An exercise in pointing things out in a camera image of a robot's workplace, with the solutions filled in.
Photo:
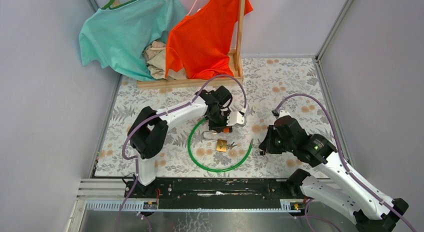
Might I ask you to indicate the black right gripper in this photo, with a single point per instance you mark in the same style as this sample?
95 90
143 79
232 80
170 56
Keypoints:
266 145

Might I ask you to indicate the wooden clothes rack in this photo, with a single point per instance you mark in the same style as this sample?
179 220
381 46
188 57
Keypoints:
235 64

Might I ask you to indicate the slotted metal cable rail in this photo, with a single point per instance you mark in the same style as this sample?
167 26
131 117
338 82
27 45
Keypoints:
208 206

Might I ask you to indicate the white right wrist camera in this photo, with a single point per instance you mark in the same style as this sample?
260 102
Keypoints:
282 115

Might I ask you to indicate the pink clothes hanger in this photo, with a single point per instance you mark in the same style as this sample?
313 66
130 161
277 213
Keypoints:
192 7

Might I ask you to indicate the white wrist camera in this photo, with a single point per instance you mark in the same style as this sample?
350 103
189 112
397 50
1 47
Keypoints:
236 118
282 115

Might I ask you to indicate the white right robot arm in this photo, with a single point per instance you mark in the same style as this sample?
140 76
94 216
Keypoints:
369 209

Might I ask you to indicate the green clothes hanger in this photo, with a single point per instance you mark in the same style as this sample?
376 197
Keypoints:
122 0

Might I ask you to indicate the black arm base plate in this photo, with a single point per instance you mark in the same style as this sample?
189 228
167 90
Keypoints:
200 190

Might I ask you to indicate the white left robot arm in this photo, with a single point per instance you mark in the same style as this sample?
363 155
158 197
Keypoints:
149 130

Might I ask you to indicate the teal t-shirt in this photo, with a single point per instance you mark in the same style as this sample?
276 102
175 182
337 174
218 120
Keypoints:
117 37

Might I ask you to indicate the brass padlock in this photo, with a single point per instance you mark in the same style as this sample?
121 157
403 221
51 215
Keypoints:
210 136

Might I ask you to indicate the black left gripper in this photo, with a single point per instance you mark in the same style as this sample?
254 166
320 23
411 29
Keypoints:
217 128

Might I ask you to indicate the beige crumpled cloth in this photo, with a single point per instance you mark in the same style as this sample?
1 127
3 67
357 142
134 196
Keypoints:
155 56

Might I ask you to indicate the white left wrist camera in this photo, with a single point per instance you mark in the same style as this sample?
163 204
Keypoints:
236 118

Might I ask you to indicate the orange t-shirt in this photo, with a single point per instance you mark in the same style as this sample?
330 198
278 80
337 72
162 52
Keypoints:
200 43

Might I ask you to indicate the silver keys bunch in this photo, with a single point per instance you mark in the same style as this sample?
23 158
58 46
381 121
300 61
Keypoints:
231 146

